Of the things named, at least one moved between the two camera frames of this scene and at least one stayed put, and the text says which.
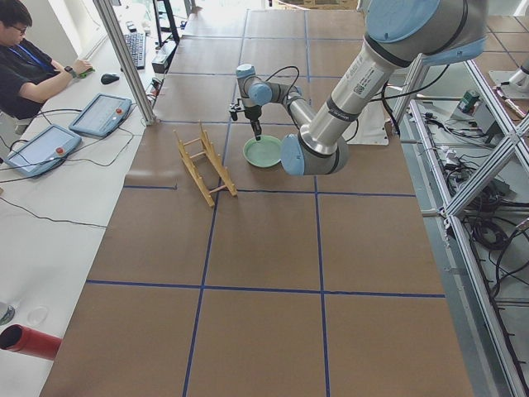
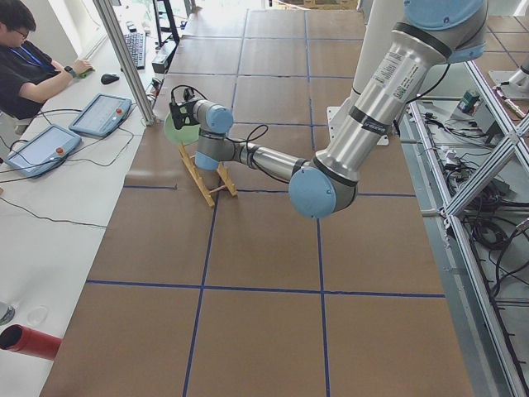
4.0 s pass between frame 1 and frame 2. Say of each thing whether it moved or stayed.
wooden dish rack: stayed
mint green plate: moved
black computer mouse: stayed
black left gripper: moved
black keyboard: stayed
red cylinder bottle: stayed
